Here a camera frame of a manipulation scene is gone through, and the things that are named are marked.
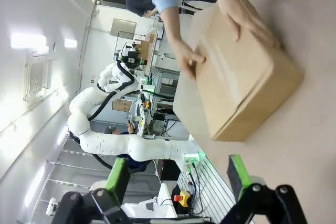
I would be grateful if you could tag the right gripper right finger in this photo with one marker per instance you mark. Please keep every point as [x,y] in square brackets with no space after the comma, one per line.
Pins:
[241,182]

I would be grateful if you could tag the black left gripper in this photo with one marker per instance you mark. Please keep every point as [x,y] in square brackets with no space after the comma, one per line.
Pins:
[132,60]

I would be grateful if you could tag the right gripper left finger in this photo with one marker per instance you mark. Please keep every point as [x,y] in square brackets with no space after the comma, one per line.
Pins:
[115,182]

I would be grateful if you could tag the brown cardboard box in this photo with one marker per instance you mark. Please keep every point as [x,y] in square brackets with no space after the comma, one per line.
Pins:
[244,77]

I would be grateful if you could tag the person's right forearm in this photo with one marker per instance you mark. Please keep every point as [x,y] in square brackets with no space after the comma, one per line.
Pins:
[168,11]

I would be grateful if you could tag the white arm base connector box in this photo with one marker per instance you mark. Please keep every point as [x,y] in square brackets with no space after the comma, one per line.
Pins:
[191,159]

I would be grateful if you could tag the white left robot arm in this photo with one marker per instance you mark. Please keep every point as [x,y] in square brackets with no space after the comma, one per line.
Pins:
[118,145]

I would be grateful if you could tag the small cardboard box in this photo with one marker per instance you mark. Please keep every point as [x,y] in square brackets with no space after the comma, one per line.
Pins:
[121,105]

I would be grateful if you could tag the small black box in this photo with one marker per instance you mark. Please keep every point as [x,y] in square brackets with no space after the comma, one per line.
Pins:
[159,117]

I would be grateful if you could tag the person's right hand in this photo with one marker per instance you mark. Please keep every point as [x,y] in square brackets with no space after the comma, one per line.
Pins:
[186,56]

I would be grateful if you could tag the person's left hand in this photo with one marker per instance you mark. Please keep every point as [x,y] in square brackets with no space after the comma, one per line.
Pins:
[236,6]

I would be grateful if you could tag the wooden board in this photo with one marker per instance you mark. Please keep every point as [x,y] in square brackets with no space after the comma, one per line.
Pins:
[149,48]

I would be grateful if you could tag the grey slatted panel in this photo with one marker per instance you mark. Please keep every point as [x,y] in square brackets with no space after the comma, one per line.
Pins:
[210,187]

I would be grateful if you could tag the grey metal cabinet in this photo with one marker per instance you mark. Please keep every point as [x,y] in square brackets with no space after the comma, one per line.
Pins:
[168,82]

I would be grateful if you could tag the white foam sheet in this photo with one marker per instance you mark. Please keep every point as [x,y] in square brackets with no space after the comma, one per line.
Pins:
[162,203]

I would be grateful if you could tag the seated person with grey cap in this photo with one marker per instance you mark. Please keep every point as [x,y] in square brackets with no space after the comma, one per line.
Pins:
[111,129]

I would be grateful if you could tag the yellow emergency stop button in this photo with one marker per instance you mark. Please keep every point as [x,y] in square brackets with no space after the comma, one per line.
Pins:
[182,198]

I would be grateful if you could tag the white mounted device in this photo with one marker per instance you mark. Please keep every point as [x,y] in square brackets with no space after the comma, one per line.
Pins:
[51,206]

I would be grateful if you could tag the white ceiling air vent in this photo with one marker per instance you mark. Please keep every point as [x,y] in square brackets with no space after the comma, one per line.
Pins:
[36,79]

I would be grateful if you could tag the grey wall panel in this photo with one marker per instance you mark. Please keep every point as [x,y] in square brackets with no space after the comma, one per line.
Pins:
[123,27]

